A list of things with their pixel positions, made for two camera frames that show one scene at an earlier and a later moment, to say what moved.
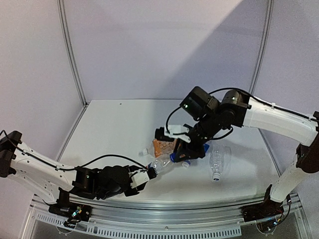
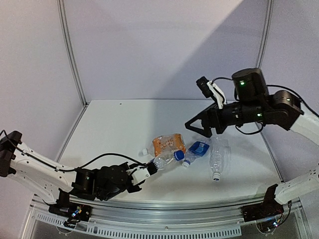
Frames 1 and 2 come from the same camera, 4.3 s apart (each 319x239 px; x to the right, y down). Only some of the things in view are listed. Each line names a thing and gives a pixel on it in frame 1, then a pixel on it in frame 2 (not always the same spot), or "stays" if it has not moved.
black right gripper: [191, 153] to [204, 116]
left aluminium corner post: [61, 14] stays
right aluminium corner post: [268, 15] stays
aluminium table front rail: [215, 219] stays
